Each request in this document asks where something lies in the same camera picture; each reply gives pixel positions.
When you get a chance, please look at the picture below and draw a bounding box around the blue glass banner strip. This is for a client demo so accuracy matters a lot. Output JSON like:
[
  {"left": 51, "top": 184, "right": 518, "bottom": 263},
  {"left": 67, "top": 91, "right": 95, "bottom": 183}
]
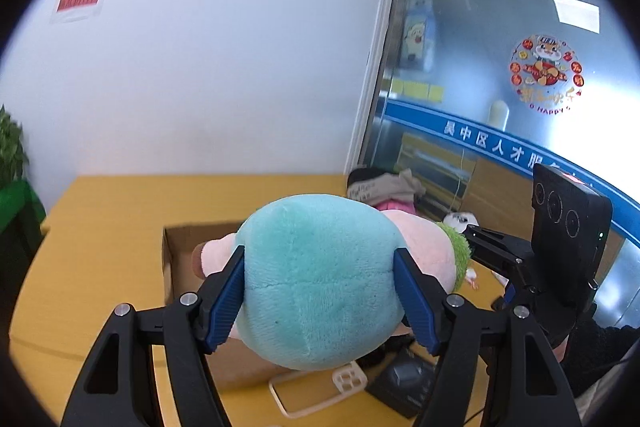
[{"left": 385, "top": 99, "right": 640, "bottom": 238}]

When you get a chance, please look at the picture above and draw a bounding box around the white phone case frame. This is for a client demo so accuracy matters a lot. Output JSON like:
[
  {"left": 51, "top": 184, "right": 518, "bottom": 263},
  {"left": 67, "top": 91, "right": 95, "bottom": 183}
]
[{"left": 268, "top": 363, "right": 368, "bottom": 419}]

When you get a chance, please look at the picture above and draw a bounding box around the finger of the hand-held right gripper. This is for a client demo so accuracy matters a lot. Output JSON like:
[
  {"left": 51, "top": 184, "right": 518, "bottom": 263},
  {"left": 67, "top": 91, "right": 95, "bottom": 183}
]
[
  {"left": 461, "top": 224, "right": 537, "bottom": 280},
  {"left": 491, "top": 278, "right": 539, "bottom": 314}
]

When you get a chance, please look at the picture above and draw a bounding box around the person's right forearm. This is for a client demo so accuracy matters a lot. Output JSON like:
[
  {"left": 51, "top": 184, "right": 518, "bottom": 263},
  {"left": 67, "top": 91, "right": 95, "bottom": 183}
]
[{"left": 562, "top": 319, "right": 640, "bottom": 400}]

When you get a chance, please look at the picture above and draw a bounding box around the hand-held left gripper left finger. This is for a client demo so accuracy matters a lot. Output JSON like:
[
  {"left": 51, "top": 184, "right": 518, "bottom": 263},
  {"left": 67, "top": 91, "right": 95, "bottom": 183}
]
[{"left": 60, "top": 244, "right": 246, "bottom": 427}]

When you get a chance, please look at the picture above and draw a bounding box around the row of yellow sticky notes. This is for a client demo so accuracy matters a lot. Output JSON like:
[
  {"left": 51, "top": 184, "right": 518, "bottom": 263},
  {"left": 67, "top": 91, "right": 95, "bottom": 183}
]
[{"left": 391, "top": 79, "right": 445, "bottom": 102}]

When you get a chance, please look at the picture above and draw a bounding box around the brown cardboard box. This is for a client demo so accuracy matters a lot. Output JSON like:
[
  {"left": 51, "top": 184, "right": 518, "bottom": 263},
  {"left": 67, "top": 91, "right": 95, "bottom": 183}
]
[{"left": 161, "top": 221, "right": 416, "bottom": 390}]

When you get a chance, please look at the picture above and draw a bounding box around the blue cartoon poster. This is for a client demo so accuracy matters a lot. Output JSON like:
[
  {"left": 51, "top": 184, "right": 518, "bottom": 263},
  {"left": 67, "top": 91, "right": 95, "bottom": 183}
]
[{"left": 398, "top": 0, "right": 438, "bottom": 72}]

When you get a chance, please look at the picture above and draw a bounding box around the white door frame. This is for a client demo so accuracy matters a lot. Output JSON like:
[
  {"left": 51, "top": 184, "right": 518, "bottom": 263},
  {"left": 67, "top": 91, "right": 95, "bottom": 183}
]
[{"left": 345, "top": 0, "right": 406, "bottom": 178}]

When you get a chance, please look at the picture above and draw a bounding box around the green potted plant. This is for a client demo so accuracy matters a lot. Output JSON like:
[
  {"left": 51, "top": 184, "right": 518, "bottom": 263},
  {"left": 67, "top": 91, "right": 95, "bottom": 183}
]
[{"left": 0, "top": 104, "right": 28, "bottom": 188}]

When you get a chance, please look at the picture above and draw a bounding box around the black product box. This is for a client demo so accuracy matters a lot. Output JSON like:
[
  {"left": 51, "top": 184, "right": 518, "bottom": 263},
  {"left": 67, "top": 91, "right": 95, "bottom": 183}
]
[{"left": 366, "top": 347, "right": 441, "bottom": 419}]

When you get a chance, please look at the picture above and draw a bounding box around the round red window sticker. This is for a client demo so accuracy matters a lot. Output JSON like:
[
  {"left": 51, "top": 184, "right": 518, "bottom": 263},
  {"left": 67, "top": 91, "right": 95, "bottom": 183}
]
[{"left": 509, "top": 34, "right": 586, "bottom": 112}]

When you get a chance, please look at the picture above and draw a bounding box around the white plush toy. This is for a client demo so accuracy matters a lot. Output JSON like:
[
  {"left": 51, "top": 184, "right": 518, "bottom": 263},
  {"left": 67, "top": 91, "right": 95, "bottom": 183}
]
[{"left": 442, "top": 212, "right": 481, "bottom": 233}]

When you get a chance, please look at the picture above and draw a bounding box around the wooden desktop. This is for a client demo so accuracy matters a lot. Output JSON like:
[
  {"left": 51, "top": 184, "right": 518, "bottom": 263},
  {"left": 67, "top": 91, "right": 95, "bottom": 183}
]
[{"left": 10, "top": 174, "right": 506, "bottom": 427}]

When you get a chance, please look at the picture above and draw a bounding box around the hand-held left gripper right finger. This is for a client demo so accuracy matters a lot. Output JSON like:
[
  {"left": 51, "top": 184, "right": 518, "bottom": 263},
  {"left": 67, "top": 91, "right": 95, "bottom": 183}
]
[{"left": 392, "top": 247, "right": 583, "bottom": 427}]

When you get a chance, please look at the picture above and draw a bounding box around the teal pink green plush toy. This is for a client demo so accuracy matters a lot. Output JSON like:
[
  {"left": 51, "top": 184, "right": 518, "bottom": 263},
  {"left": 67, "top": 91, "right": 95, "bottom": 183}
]
[{"left": 192, "top": 193, "right": 473, "bottom": 370}]

